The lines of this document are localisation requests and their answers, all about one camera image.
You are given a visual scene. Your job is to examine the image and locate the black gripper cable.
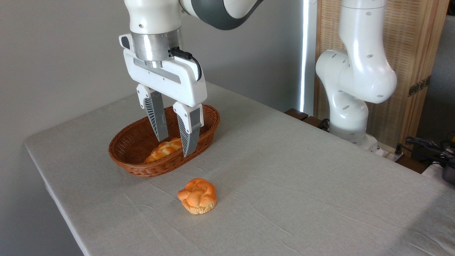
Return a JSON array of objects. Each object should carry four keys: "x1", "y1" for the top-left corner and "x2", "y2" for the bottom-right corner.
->
[{"x1": 169, "y1": 47, "x2": 202, "y2": 81}]

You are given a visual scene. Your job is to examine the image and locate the long braided bread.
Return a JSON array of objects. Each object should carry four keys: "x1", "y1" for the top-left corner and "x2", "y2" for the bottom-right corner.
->
[{"x1": 144, "y1": 138, "x2": 183, "y2": 164}]

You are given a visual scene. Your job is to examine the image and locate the dark metal screen hinge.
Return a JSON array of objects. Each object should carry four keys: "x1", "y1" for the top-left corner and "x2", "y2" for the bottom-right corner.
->
[{"x1": 408, "y1": 76, "x2": 432, "y2": 97}]

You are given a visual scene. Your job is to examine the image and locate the brown wicker basket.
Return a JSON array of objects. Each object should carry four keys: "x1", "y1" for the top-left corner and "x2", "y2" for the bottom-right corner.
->
[{"x1": 108, "y1": 104, "x2": 220, "y2": 178}]

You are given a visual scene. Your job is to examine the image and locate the round knotted bread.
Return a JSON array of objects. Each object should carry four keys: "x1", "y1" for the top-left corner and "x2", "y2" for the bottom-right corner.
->
[{"x1": 177, "y1": 178, "x2": 217, "y2": 215}]

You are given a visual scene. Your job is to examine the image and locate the black cable bundle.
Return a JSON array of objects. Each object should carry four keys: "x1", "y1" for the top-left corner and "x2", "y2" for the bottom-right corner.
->
[{"x1": 405, "y1": 137, "x2": 455, "y2": 161}]

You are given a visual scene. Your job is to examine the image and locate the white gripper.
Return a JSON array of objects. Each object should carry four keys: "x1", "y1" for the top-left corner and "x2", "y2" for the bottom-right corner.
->
[{"x1": 123, "y1": 49, "x2": 208, "y2": 158}]

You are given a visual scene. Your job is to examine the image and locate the dark brown wooden block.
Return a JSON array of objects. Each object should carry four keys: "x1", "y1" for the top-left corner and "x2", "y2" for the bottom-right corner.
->
[
  {"x1": 284, "y1": 108, "x2": 309, "y2": 121},
  {"x1": 302, "y1": 116, "x2": 326, "y2": 130}
]

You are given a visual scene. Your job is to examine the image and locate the grey tablecloth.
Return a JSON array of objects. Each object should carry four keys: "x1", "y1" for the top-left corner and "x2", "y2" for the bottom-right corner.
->
[{"x1": 24, "y1": 76, "x2": 455, "y2": 256}]

